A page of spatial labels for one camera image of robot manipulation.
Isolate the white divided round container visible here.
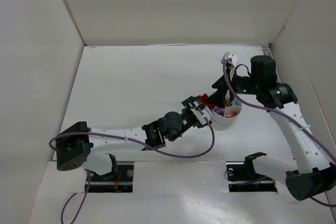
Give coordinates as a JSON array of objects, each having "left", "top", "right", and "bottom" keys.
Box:
[{"left": 212, "top": 92, "right": 242, "bottom": 131}]

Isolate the red sloped lego piece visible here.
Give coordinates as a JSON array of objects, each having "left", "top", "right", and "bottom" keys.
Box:
[{"left": 225, "top": 112, "right": 238, "bottom": 118}]

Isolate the purple lego block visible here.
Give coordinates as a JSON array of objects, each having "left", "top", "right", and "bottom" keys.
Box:
[{"left": 213, "top": 106, "right": 222, "bottom": 114}]

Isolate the teal and red lego stack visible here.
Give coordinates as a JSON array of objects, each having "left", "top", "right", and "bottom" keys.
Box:
[{"left": 197, "top": 93, "right": 209, "bottom": 106}]

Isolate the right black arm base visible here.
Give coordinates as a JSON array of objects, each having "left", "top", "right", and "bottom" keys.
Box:
[{"left": 224, "top": 152, "right": 277, "bottom": 193}]

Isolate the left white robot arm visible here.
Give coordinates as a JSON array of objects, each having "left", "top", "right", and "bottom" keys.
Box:
[{"left": 50, "top": 97, "right": 214, "bottom": 176}]

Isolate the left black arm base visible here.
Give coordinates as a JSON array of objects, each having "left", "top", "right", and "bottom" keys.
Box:
[{"left": 85, "top": 154, "right": 134, "bottom": 193}]

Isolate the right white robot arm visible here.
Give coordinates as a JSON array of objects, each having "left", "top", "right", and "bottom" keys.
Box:
[{"left": 205, "top": 52, "right": 335, "bottom": 201}]

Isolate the aluminium rail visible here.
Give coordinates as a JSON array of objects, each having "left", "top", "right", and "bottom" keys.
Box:
[{"left": 261, "top": 46, "right": 271, "bottom": 56}]

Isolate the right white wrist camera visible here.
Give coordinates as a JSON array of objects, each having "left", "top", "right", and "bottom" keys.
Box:
[{"left": 220, "top": 52, "right": 239, "bottom": 79}]

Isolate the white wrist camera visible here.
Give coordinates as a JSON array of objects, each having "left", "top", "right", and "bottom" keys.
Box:
[
  {"left": 191, "top": 106, "right": 214, "bottom": 126},
  {"left": 220, "top": 52, "right": 239, "bottom": 79}
]

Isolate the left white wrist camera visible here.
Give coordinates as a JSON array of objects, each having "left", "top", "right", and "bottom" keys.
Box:
[{"left": 191, "top": 106, "right": 214, "bottom": 126}]

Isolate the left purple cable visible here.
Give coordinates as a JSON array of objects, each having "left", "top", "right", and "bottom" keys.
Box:
[{"left": 48, "top": 106, "right": 216, "bottom": 224}]

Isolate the purple cable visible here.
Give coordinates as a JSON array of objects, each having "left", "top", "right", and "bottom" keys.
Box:
[
  {"left": 222, "top": 60, "right": 336, "bottom": 207},
  {"left": 48, "top": 106, "right": 216, "bottom": 224}
]

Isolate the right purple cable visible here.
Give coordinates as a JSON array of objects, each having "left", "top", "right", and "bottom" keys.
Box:
[{"left": 222, "top": 60, "right": 336, "bottom": 207}]

